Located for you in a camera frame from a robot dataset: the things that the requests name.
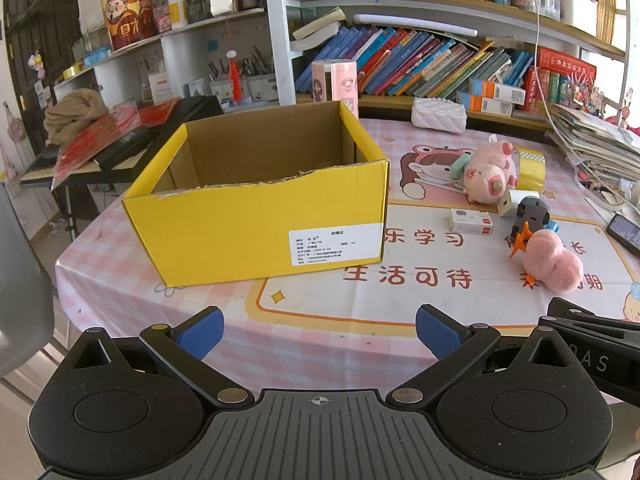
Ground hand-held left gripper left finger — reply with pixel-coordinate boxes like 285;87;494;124
60;306;256;408

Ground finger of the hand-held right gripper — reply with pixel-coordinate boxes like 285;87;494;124
538;316;640;350
546;297;640;333

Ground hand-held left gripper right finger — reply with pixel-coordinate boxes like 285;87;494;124
385;304;571;407

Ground pink round plush toy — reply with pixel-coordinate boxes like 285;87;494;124
509;220;585;293

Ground yellow cardboard box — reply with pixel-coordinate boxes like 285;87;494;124
122;100;392;288

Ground white staples box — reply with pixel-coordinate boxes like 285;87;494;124
447;208;495;235

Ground grey and blue robot toy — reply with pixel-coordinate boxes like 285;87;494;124
510;196;560;248

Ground yellow tape roll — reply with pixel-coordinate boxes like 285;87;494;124
514;146;547;193

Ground small teal stapler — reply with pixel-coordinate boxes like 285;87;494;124
449;154;473;181

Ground pink pig plush toy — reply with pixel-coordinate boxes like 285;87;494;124
464;141;518;206

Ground black smartphone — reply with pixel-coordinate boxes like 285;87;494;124
606;213;640;256

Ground pink checked printed tablecloth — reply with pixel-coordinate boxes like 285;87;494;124
54;117;640;411

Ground stack of papers and notebooks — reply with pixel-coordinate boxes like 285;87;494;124
544;102;640;181

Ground black keyboard stand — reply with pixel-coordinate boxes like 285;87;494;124
50;180;101;241

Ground grey chair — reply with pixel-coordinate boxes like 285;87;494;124
0;182;55;378

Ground black electric keyboard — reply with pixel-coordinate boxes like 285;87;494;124
19;95;225;188

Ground white quilted pouch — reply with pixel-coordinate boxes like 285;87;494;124
411;96;468;134

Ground red paper packets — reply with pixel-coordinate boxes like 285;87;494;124
50;99;181;191

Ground white and orange carton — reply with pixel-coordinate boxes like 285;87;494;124
456;91;516;117
469;77;527;105

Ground red boxed book set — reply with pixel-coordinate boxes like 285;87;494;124
522;46;598;111

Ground white pen holder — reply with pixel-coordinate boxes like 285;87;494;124
247;72;278;103

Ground brown crumpled cloth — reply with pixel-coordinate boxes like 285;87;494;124
43;88;110;146

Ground red tassel ornament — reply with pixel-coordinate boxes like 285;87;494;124
226;50;246;106

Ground row of leaning books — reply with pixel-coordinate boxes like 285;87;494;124
294;25;536;101

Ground pink cartoon tissue box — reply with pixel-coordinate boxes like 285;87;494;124
311;59;358;116

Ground white pen container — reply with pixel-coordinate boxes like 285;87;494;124
560;0;600;36

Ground white bookshelf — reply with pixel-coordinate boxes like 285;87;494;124
52;0;640;126

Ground red and gold figure decoration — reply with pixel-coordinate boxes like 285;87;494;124
101;0;161;52

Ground white bottle yellow label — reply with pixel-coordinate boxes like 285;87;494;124
167;0;190;31

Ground stacked flat white books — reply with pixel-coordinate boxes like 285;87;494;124
290;7;346;51

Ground dark door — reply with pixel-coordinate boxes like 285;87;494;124
0;0;81;181

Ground white cable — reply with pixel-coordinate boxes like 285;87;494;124
520;0;626;211

